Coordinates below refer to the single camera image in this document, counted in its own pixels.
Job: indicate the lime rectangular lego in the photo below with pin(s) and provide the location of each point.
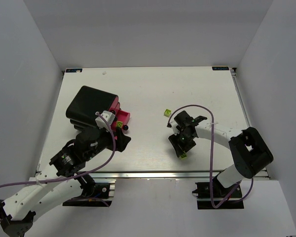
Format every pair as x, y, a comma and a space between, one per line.
119, 124

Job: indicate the black drawer cabinet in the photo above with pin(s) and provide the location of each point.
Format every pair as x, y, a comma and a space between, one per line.
88, 101

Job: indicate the left blue corner label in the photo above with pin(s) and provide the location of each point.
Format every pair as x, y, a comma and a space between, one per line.
73, 70

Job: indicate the pink bottom drawer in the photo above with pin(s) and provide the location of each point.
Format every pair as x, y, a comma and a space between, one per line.
124, 117

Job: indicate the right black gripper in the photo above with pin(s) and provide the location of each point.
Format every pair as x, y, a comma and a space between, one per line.
178, 144

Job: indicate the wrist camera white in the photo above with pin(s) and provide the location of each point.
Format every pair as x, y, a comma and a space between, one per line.
173, 125
104, 119

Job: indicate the blue corner label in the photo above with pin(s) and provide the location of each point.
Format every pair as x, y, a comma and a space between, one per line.
220, 68
73, 70

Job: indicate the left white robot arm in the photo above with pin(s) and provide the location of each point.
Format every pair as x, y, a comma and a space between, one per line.
60, 181

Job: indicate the lime square lego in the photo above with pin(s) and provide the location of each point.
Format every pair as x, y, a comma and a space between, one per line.
167, 112

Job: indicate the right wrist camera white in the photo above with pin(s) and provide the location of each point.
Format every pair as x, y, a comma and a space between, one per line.
173, 125

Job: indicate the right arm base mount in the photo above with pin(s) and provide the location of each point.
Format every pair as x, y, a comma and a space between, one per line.
202, 194

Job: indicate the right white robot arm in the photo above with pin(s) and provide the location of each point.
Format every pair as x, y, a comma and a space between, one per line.
248, 149

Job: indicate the right blue corner label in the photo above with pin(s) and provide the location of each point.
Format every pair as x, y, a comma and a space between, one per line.
220, 68

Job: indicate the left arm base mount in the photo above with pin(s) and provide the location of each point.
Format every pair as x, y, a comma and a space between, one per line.
92, 193

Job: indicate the pink top drawer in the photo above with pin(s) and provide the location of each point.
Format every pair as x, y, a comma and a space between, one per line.
114, 103

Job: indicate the aluminium table front rail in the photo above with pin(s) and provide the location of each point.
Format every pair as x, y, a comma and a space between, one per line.
149, 175

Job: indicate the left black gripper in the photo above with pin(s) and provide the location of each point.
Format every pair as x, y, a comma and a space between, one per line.
121, 139

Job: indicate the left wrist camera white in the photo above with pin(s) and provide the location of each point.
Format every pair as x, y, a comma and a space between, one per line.
104, 119

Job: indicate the pink drawer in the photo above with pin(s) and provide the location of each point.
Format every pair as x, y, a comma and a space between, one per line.
114, 103
124, 117
116, 110

